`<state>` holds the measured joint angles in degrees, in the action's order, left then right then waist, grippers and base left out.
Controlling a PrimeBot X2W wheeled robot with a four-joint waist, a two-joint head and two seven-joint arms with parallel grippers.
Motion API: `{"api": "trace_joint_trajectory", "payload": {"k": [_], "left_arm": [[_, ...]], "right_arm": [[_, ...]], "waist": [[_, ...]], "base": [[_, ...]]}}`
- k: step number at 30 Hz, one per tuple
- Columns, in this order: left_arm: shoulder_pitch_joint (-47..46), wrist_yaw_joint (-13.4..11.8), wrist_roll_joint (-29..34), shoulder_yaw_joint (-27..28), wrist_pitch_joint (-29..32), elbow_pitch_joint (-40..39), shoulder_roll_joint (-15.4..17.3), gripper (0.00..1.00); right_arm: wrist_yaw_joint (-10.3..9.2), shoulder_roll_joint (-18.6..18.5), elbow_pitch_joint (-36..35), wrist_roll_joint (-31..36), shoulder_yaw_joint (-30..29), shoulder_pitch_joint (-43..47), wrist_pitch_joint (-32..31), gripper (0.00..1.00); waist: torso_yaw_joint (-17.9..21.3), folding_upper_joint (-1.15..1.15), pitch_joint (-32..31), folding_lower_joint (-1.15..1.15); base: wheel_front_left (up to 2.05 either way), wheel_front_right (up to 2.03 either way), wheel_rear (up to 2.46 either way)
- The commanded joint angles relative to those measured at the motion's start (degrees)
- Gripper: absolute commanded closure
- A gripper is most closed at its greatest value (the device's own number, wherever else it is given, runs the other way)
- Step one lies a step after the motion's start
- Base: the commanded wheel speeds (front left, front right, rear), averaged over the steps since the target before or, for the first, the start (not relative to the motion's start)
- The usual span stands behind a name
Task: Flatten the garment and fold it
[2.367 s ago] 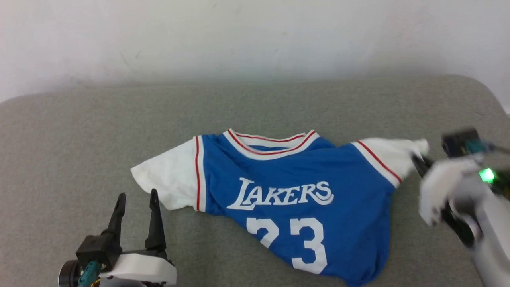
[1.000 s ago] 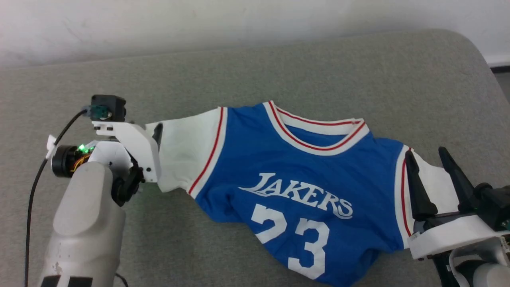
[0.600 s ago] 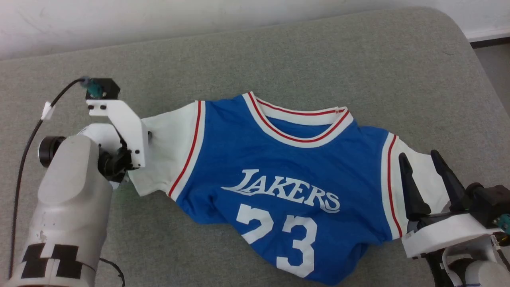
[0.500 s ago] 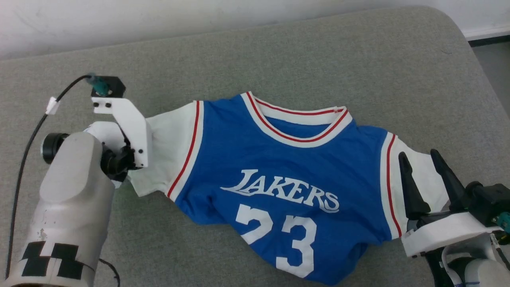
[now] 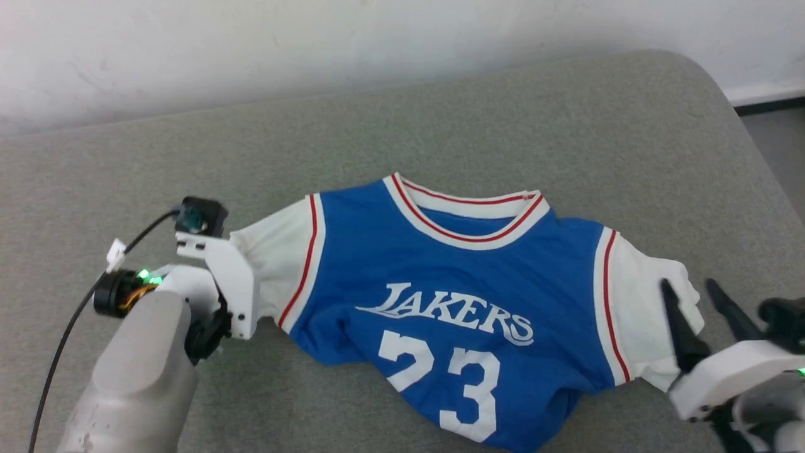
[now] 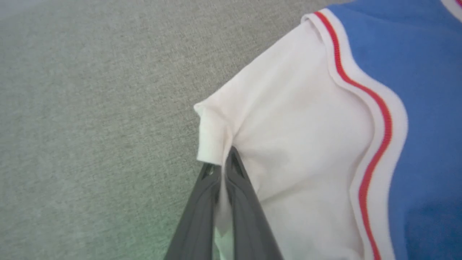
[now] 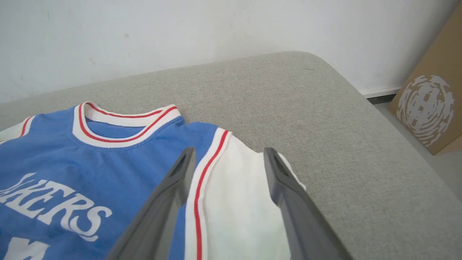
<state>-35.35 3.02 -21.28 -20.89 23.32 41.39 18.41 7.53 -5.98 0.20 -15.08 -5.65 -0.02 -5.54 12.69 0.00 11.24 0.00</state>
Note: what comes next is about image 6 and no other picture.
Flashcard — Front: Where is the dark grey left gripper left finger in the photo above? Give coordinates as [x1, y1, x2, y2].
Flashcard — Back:
[164, 163, 222, 260]

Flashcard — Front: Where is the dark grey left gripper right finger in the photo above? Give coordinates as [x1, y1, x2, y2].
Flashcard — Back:
[225, 146, 284, 260]

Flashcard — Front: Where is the blue white red-striped polo shirt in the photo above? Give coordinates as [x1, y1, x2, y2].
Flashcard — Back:
[193, 0, 462, 260]

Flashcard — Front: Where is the light grey fabric sofa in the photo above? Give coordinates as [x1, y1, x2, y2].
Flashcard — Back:
[0, 0, 356, 260]

